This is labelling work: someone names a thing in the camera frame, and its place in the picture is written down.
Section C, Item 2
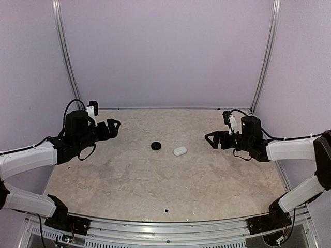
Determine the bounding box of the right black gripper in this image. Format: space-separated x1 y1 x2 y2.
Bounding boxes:
205 130 252 151

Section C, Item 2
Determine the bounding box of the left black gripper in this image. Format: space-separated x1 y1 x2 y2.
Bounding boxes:
75 118 119 152

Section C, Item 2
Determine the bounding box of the white earbud charging case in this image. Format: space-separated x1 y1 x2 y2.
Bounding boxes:
173 146 187 156

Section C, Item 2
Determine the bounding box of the black round charging case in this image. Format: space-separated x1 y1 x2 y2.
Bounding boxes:
151 142 162 150

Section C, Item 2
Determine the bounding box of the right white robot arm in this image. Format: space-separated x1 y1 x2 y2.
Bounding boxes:
205 114 330 229

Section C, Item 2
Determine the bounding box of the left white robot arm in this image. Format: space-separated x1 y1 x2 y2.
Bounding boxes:
1 107 121 230

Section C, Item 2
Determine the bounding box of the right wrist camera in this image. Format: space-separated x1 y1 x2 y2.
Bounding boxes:
222 111 237 135

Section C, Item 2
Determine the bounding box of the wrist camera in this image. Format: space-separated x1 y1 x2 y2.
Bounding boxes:
85 101 98 126
222 111 237 135

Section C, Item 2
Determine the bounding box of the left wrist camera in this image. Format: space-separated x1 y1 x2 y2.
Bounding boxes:
85 101 98 126

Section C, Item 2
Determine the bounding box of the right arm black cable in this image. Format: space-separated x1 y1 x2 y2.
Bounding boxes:
230 108 326 142

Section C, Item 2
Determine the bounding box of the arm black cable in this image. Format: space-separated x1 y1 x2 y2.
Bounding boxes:
61 99 87 135
230 108 326 142

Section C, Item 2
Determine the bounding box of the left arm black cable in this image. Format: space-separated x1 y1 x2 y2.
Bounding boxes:
61 99 87 135

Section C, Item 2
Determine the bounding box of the front aluminium rail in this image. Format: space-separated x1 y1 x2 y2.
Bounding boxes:
24 205 315 248

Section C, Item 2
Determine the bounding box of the left aluminium frame post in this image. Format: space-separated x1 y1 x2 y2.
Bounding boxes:
51 0 81 100

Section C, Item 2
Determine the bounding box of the aluminium frame post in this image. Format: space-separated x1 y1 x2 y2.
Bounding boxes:
250 0 281 114
51 0 81 100

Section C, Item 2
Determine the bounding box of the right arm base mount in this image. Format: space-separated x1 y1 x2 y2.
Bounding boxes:
247 214 292 235

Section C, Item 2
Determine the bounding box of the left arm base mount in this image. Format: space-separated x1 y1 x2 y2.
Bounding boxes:
45 215 91 236

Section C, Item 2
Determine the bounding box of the right aluminium frame post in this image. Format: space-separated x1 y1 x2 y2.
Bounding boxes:
250 0 281 114

